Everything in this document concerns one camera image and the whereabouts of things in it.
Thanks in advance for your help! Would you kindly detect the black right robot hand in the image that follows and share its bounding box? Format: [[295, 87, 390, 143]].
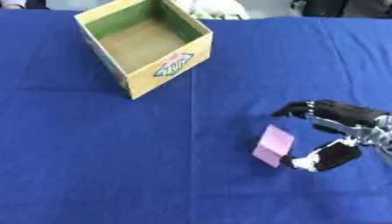
[[269, 99, 391, 172]]

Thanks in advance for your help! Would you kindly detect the tan cardboard box green inside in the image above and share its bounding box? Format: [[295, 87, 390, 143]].
[[73, 0, 214, 101]]

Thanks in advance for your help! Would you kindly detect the pink block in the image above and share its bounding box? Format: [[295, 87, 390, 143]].
[[251, 124, 296, 168]]

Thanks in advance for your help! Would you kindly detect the person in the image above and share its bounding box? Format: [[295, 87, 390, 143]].
[[289, 0, 392, 19], [0, 0, 51, 11]]

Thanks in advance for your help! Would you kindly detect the white object behind table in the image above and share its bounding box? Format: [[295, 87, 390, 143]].
[[174, 0, 251, 21]]

